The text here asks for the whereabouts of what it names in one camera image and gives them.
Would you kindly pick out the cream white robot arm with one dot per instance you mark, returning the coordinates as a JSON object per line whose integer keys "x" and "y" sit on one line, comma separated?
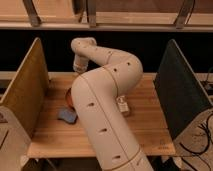
{"x": 104, "y": 75}

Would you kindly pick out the orange ceramic bowl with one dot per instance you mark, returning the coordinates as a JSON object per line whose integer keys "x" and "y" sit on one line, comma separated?
{"x": 69, "y": 98}

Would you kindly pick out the white cup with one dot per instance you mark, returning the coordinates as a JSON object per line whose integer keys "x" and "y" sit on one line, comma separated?
{"x": 123, "y": 106}

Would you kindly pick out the blue sponge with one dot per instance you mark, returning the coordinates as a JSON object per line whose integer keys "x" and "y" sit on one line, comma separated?
{"x": 67, "y": 115}

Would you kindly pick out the dark green right side panel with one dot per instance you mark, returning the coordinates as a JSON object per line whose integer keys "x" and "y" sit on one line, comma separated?
{"x": 181, "y": 95}

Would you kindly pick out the tan wooden left side panel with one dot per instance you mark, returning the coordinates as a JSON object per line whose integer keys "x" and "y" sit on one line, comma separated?
{"x": 23, "y": 99}

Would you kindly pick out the wooden shelf rail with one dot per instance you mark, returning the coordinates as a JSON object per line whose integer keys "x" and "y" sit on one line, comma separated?
{"x": 108, "y": 15}

